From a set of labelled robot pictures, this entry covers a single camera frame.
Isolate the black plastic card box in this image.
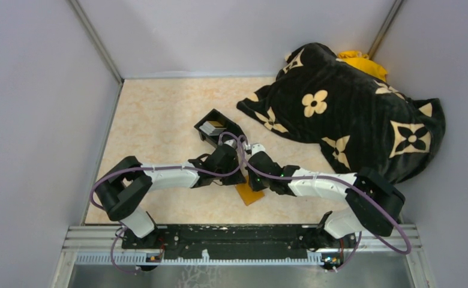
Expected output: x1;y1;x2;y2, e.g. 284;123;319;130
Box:
194;109;245;148

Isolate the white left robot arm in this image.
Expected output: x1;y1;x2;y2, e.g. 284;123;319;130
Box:
92;144;246;248

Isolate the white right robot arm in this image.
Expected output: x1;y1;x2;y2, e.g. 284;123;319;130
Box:
247;151;405;247

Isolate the stack of white cards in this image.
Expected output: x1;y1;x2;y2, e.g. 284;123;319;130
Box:
199;121;226;137

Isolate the black flower-pattern blanket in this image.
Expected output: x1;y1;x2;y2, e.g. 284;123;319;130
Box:
236;43;446;184

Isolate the yellow cloth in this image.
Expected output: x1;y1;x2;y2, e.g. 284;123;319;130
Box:
337;50;388;81

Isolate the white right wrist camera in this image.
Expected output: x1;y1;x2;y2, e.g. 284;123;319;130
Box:
245;143;266;156

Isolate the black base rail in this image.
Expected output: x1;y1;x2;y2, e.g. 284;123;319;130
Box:
61;222;424;275

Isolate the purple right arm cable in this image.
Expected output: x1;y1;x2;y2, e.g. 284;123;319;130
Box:
236;135;412;273

